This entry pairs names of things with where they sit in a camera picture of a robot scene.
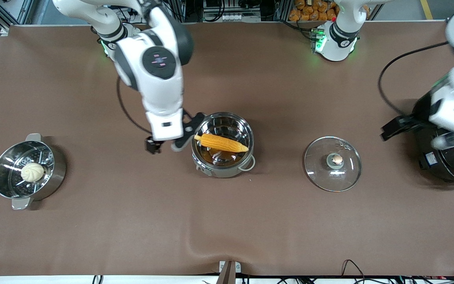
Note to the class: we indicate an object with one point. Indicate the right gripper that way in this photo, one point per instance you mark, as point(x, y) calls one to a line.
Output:
point(152, 145)

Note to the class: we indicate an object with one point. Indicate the glass pot lid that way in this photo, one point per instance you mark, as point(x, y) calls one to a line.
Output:
point(321, 173)

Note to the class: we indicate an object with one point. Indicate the yellow corn cob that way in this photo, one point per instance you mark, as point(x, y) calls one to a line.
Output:
point(223, 143)

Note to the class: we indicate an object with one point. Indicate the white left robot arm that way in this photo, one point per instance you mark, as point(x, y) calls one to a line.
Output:
point(335, 37)

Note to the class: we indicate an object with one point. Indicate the dark grey rice cooker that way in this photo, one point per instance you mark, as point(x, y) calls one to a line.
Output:
point(447, 169)

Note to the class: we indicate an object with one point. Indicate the white steamed bun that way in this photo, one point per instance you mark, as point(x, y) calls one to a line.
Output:
point(32, 172)

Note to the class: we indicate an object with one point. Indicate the metal table edge bracket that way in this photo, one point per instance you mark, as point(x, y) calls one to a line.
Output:
point(229, 272)

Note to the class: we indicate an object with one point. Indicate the stainless steel cooking pot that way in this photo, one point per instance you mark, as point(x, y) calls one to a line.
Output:
point(219, 169)

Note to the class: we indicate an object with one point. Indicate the stainless steel steamer pot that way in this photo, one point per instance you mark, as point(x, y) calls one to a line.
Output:
point(53, 173)

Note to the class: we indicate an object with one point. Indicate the brown table mat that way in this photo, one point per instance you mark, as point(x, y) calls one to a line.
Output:
point(250, 221)

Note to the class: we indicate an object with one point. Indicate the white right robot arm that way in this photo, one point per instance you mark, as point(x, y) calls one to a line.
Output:
point(160, 83)

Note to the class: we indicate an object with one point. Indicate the pile of orange buns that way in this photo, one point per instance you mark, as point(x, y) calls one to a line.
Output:
point(309, 12)

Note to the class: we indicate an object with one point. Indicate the white power strip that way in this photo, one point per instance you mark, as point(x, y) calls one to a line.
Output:
point(235, 17)

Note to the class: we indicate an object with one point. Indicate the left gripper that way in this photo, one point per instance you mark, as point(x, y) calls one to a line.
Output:
point(415, 119)

